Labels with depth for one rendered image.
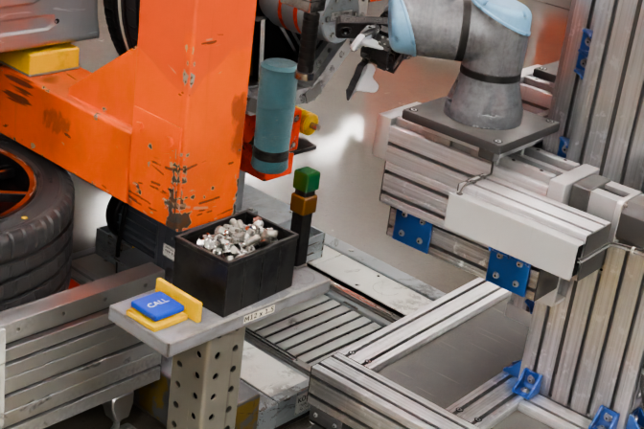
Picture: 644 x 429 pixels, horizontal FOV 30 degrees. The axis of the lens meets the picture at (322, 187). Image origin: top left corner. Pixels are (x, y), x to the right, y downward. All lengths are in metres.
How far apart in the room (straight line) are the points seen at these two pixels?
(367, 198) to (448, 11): 1.79
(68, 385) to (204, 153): 0.54
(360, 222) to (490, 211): 1.66
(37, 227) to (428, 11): 0.87
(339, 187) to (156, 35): 1.80
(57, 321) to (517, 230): 0.90
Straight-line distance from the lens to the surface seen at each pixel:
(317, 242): 3.27
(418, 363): 2.66
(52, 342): 2.40
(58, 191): 2.57
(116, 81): 2.47
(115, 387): 2.58
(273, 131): 2.76
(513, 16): 2.23
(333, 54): 3.03
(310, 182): 2.36
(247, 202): 3.26
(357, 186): 4.04
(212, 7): 2.24
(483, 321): 2.88
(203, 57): 2.26
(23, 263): 2.43
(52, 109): 2.63
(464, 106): 2.27
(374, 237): 3.69
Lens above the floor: 1.56
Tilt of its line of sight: 23 degrees down
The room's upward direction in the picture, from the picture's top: 7 degrees clockwise
